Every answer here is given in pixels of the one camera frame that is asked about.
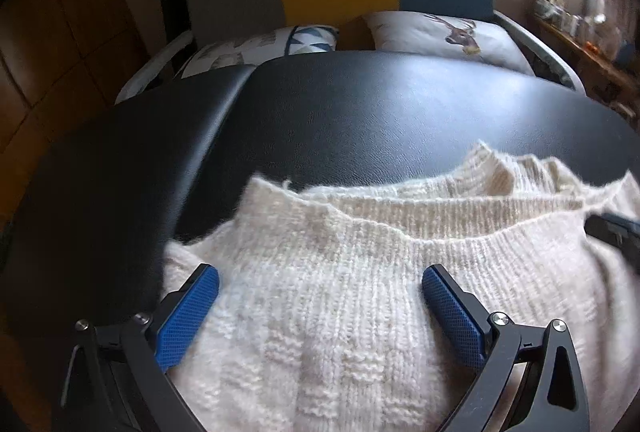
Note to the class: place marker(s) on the cream knitted sweater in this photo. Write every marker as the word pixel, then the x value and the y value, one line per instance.
pixel 375 292

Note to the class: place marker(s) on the blue bag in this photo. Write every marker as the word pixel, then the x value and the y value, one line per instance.
pixel 625 53

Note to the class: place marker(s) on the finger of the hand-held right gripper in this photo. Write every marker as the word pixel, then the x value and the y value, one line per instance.
pixel 617 237

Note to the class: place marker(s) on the clear glass jar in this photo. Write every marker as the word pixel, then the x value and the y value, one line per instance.
pixel 547 7

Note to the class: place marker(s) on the cluttered wooden side shelf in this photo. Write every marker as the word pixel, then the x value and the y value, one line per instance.
pixel 595 67

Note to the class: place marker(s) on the black leather padded bench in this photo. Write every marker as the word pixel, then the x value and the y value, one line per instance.
pixel 325 112

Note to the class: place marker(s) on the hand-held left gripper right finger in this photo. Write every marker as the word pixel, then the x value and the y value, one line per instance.
pixel 452 312

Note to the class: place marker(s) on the brown wooden wardrobe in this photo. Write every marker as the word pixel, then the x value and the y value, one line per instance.
pixel 60 62

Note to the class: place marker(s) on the grey deer print pillow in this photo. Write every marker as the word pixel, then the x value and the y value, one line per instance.
pixel 440 40

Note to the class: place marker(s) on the white geometric print pillow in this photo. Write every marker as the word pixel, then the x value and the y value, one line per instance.
pixel 250 50

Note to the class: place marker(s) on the small orange fruit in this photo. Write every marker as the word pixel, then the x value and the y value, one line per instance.
pixel 591 46

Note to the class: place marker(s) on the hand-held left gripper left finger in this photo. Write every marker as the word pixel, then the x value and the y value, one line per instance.
pixel 187 312

